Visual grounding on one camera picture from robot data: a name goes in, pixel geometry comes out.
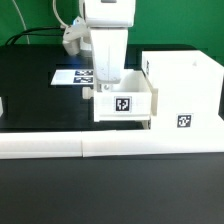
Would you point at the white front drawer box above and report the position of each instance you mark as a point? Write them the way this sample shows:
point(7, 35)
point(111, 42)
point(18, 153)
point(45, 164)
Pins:
point(146, 124)

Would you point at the white marker sheet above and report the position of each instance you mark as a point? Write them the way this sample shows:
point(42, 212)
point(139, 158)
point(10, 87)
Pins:
point(73, 77)

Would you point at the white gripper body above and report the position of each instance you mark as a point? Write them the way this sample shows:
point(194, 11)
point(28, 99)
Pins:
point(105, 23)

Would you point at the white L-shaped fence wall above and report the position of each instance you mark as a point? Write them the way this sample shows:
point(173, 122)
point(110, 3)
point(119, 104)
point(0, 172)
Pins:
point(207, 139)

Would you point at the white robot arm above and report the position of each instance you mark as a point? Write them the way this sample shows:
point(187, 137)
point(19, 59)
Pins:
point(85, 43)

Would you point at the white drawer box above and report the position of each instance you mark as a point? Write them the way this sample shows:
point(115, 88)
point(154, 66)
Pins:
point(146, 124)
point(130, 100)

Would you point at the white drawer cabinet frame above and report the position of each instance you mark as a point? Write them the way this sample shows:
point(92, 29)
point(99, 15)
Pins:
point(186, 87)

